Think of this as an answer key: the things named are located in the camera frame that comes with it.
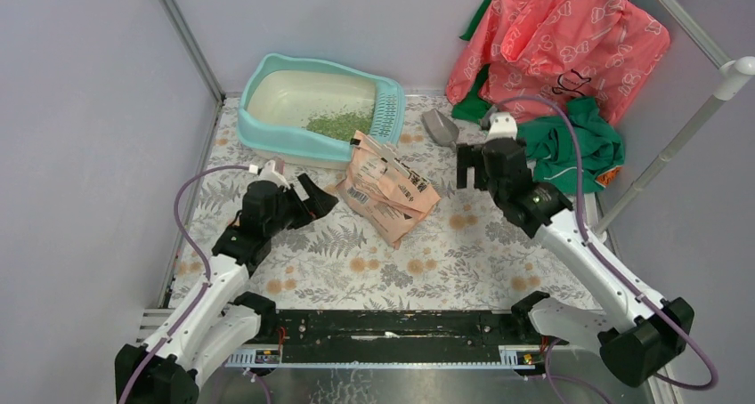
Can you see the green cat litter pile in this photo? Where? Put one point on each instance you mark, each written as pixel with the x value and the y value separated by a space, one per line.
pixel 341 124

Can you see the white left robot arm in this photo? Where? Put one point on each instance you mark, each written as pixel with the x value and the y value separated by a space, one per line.
pixel 217 316

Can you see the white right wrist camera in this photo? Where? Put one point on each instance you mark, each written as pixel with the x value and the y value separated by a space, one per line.
pixel 498 125

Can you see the white pole stand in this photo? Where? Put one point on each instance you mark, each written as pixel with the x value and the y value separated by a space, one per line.
pixel 736 74

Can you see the brown bag sealing clip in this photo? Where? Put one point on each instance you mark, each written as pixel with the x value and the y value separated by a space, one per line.
pixel 388 154

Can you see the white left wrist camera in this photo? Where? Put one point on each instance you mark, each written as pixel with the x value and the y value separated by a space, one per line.
pixel 271 171

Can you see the pink cat litter bag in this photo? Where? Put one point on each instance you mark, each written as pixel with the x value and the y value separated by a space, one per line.
pixel 392 203

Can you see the grey litter scoop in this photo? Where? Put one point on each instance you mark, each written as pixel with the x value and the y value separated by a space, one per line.
pixel 441 129

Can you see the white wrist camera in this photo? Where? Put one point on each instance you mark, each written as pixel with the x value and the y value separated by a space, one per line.
pixel 271 171
pixel 498 125

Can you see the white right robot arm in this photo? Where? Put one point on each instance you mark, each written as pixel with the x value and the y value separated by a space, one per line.
pixel 641 331

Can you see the green sweatshirt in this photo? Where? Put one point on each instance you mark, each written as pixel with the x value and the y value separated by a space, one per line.
pixel 554 150

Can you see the dark green garment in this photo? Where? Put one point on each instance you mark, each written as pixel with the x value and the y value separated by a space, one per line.
pixel 512 53

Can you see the teal litter box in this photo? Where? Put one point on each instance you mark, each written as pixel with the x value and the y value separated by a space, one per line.
pixel 306 111

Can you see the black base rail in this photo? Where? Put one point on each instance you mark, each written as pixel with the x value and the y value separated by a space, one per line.
pixel 403 338

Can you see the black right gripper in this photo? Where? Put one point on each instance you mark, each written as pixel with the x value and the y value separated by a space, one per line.
pixel 469 156

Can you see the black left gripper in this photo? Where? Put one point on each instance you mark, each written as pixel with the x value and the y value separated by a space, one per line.
pixel 319 202

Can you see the pink patterned jacket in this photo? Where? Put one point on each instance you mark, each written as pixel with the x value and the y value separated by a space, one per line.
pixel 625 45

